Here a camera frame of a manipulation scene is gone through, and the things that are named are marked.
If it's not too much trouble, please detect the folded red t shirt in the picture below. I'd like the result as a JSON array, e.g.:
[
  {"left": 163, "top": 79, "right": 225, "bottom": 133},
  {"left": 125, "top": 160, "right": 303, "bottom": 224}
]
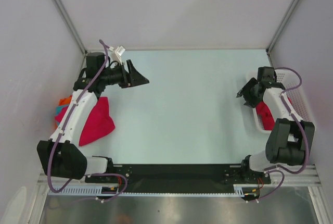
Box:
[{"left": 79, "top": 97, "right": 116, "bottom": 147}]

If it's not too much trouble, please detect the slotted cable duct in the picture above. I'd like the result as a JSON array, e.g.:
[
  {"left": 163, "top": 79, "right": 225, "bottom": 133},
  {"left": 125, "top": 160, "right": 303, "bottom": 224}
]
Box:
[
  {"left": 48, "top": 184, "right": 119, "bottom": 196},
  {"left": 234, "top": 184, "right": 260, "bottom": 197}
]

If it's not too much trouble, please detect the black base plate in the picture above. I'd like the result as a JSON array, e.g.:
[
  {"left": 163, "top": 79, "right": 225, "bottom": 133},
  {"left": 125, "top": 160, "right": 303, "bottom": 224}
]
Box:
[{"left": 85, "top": 164, "right": 271, "bottom": 194}]

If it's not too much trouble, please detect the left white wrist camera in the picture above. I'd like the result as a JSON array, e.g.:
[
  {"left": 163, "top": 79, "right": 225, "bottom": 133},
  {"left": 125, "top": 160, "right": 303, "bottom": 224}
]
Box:
[{"left": 108, "top": 45, "right": 125, "bottom": 65}]

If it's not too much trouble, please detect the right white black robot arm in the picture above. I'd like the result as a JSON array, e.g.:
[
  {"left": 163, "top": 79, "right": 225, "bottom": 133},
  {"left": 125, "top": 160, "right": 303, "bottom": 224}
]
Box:
[{"left": 236, "top": 67, "right": 315, "bottom": 183}]

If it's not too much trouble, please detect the orange t shirt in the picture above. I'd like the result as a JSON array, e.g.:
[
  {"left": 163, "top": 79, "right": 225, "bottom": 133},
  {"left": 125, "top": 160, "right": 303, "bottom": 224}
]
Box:
[{"left": 58, "top": 95, "right": 72, "bottom": 106}]

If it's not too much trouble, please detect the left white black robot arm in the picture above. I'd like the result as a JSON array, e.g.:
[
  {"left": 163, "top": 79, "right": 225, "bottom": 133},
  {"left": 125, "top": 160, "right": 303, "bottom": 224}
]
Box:
[{"left": 37, "top": 52, "right": 149, "bottom": 182}]

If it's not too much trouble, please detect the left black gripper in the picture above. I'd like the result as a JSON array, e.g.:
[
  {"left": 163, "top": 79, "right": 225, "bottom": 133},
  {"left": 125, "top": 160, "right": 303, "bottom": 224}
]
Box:
[{"left": 100, "top": 60, "right": 149, "bottom": 89}]

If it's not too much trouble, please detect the right slotted cable duct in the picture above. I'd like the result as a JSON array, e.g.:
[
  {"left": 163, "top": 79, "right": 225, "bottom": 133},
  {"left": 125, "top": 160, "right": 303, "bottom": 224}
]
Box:
[{"left": 234, "top": 184, "right": 260, "bottom": 197}]

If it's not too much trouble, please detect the aluminium frame rail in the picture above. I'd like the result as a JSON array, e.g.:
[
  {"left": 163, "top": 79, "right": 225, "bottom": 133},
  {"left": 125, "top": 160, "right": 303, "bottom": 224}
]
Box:
[{"left": 270, "top": 165, "right": 321, "bottom": 186}]

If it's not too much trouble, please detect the white perforated plastic basket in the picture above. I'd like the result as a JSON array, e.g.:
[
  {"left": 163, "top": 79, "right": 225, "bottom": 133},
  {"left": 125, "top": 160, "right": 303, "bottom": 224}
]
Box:
[{"left": 253, "top": 69, "right": 314, "bottom": 134}]

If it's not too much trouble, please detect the teal t shirt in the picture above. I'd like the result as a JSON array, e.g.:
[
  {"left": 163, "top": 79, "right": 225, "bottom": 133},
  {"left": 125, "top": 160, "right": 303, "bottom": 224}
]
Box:
[{"left": 55, "top": 105, "right": 67, "bottom": 116}]

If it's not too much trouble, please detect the red t shirt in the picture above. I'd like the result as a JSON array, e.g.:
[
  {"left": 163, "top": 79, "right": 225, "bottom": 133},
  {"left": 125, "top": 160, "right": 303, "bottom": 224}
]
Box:
[
  {"left": 255, "top": 102, "right": 275, "bottom": 131},
  {"left": 79, "top": 97, "right": 116, "bottom": 147}
]

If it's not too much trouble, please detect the left slotted cable duct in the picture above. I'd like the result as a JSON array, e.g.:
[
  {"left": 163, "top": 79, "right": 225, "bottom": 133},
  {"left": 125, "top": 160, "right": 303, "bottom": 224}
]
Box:
[{"left": 48, "top": 184, "right": 119, "bottom": 196}]

